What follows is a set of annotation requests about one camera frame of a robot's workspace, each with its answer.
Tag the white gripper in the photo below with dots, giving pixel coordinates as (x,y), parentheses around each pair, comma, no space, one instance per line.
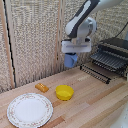
(76,47)

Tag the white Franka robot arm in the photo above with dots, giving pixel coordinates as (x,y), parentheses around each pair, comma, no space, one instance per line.
(85,18)

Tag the black oven rack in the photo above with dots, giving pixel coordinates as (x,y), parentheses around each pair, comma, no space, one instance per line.
(95,73)

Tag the black dish rack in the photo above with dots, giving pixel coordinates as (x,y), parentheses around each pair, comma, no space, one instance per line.
(112,54)

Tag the yellow bowl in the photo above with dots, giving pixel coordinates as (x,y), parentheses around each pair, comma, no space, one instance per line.
(64,92)

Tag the orange bread piece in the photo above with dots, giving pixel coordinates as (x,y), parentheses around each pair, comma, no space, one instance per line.
(42,87)

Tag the white floral-rimmed plate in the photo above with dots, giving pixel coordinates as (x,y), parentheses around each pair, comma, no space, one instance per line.
(30,110)

